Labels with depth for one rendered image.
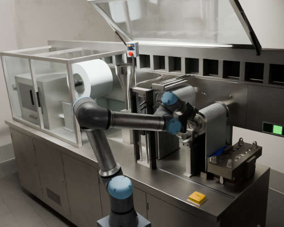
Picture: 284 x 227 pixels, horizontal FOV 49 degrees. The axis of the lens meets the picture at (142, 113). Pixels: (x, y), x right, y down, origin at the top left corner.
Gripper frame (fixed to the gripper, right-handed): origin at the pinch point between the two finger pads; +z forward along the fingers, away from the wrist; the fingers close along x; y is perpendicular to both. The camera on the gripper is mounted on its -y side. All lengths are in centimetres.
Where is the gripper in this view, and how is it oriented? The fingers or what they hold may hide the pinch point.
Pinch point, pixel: (195, 126)
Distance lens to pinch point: 186.7
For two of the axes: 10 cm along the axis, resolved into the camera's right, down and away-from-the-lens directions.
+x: -7.2, -1.8, 6.7
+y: 4.0, -9.0, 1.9
